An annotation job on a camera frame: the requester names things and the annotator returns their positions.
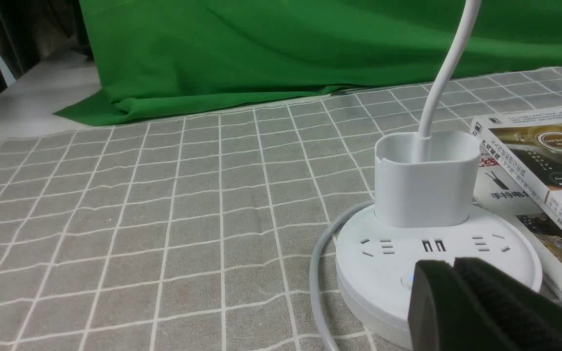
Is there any green backdrop cloth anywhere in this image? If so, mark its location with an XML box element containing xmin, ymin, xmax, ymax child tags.
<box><xmin>53</xmin><ymin>0</ymin><xmax>562</xmax><ymax>127</ymax></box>

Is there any thin magazine at bottom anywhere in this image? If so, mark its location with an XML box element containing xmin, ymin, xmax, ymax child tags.
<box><xmin>474</xmin><ymin>149</ymin><xmax>562</xmax><ymax>302</ymax></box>

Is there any white lamp power cord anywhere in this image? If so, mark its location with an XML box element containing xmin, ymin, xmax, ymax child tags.
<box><xmin>309</xmin><ymin>201</ymin><xmax>375</xmax><ymax>351</ymax></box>

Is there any white desk lamp with sockets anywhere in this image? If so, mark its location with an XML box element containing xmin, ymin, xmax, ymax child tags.
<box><xmin>309</xmin><ymin>0</ymin><xmax>542</xmax><ymax>351</ymax></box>

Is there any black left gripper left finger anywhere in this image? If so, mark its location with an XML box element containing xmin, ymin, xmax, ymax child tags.
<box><xmin>408</xmin><ymin>260</ymin><xmax>511</xmax><ymax>351</ymax></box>

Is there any self-driving vehicle book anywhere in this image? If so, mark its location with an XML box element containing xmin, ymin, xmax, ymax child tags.
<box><xmin>471</xmin><ymin>107</ymin><xmax>562</xmax><ymax>228</ymax></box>

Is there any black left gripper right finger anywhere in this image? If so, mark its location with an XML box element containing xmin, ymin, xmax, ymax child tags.
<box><xmin>454</xmin><ymin>257</ymin><xmax>562</xmax><ymax>351</ymax></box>

